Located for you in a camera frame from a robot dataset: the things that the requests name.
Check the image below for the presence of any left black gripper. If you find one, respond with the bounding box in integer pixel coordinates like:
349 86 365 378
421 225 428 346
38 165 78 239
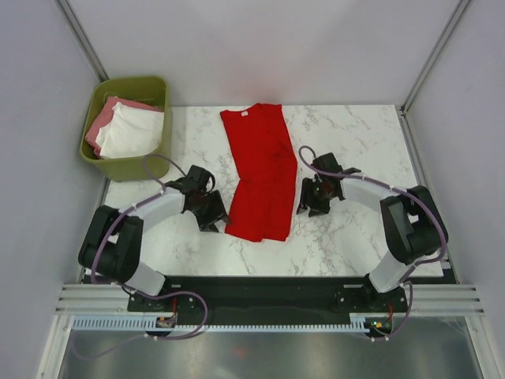
189 189 231 233

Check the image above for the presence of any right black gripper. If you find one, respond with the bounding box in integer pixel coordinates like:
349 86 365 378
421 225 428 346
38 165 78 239
296 177 335 217

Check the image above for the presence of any red t shirt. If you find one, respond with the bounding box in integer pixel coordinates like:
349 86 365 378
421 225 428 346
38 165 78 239
220 103 297 242

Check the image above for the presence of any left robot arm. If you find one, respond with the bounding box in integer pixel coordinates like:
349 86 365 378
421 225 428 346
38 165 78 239
78 165 231 310

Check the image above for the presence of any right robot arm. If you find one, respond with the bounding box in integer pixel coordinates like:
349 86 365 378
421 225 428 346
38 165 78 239
297 152 448 311

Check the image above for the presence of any white folded t shirt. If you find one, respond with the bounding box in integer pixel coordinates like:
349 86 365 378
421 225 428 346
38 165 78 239
95 102 164 159

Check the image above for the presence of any olive green plastic bin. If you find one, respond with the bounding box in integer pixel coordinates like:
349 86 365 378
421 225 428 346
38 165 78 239
80 76 173 182

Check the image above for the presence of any pink folded t shirt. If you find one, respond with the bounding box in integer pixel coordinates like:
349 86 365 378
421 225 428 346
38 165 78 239
84 96 163 157

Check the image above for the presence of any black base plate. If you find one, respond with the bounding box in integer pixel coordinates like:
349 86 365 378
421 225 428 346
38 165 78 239
128 276 407 324

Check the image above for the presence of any white slotted cable duct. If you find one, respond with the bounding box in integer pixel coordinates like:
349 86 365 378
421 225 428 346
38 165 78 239
72 315 369 332

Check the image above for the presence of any aluminium rail profile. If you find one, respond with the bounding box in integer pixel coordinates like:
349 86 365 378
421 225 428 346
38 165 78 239
56 284 484 317

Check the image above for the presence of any right aluminium frame post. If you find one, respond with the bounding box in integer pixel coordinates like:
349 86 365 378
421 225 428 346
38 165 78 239
396 0 473 118

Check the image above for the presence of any aluminium frame post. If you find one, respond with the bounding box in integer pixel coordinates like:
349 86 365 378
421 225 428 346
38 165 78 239
396 0 473 118
54 0 109 82

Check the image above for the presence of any left aluminium frame post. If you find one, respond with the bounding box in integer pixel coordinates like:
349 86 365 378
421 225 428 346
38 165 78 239
54 0 109 82

